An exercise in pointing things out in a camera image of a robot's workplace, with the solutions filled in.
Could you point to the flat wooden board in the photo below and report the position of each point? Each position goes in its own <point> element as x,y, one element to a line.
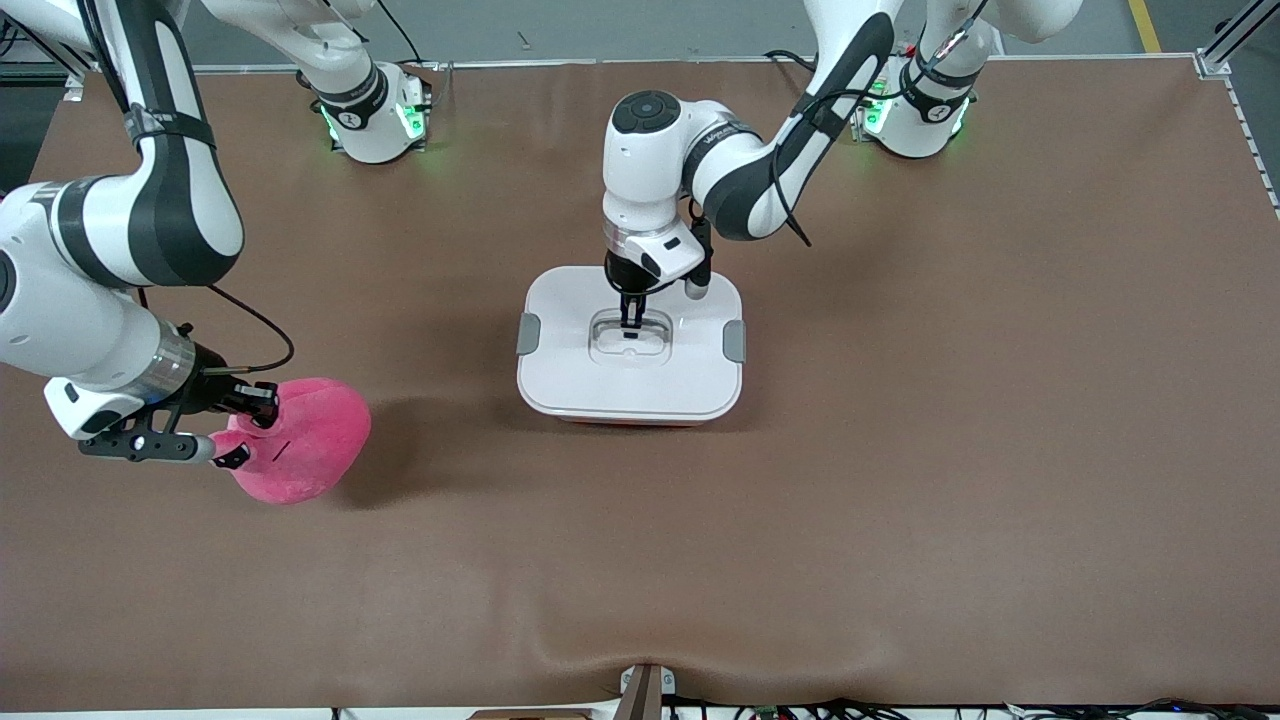
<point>530,715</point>

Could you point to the aluminium frame profile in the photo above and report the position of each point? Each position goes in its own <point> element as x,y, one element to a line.
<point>1225,45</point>
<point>40,55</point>

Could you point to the grey lid latch clip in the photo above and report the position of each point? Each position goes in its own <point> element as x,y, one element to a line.
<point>528,335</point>
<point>735,342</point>

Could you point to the white plastic box lid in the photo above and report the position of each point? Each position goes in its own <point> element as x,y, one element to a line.
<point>580,380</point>

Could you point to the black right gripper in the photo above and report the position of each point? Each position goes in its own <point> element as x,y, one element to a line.
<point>215,391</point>

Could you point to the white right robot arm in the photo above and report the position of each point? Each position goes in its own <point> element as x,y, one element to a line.
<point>80,320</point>

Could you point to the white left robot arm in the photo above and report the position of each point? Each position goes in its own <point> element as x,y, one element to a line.
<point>650,180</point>

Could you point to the pink plastic box base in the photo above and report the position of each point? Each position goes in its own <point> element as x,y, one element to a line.
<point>630,423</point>

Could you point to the pink plush toy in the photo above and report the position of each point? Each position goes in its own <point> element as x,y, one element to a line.
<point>310,450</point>

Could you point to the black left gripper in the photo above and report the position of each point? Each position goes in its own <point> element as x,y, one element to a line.
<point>623,274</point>

